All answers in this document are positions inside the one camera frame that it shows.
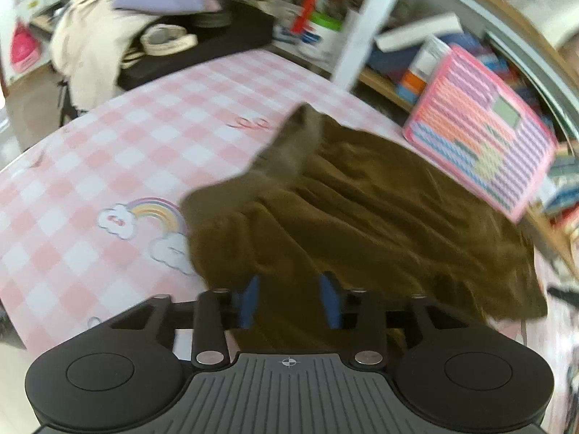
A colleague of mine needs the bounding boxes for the white shelf unit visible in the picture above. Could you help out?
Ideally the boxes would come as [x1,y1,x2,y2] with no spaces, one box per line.
[271,0,579,281]

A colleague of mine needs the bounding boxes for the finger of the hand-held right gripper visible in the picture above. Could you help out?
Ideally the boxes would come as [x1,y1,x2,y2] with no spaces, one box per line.
[547,285,579,303]

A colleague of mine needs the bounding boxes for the cream cloth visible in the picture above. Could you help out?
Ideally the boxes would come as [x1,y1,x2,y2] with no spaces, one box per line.
[49,0,148,111]

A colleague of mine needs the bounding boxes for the pink plastic bag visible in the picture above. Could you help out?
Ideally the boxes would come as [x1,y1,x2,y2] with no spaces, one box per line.
[10,22,42,74]

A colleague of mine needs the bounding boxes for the olive brown corduroy pants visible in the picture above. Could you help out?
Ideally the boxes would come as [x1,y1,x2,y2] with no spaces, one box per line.
[181,103,549,358]

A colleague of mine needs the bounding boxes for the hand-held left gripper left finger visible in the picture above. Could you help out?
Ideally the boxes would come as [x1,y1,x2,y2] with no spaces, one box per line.
[106,276,261,369]

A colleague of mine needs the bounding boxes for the red tassel ornament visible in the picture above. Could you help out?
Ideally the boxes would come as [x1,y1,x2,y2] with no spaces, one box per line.
[291,0,325,35]

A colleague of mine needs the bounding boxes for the white jar with green lid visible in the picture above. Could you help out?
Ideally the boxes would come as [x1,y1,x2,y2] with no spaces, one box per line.
[296,11,345,63]

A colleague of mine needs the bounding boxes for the thick white book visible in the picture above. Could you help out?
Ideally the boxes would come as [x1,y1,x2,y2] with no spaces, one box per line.
[375,13,463,54]

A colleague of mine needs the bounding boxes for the orange and white box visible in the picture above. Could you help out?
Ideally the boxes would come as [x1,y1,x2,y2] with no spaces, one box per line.
[399,36,454,106]

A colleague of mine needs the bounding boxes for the dark round disc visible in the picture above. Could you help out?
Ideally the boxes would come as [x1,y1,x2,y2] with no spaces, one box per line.
[191,9,232,29]

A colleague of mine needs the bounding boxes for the pink toy learning tablet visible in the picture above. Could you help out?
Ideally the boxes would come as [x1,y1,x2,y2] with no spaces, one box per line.
[402,44,558,224]

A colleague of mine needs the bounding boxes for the white smartwatch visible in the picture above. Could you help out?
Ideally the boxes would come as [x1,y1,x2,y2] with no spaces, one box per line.
[139,25,198,56]

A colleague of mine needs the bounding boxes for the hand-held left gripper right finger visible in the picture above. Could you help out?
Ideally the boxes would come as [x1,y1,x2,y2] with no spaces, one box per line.
[319,272,471,369]

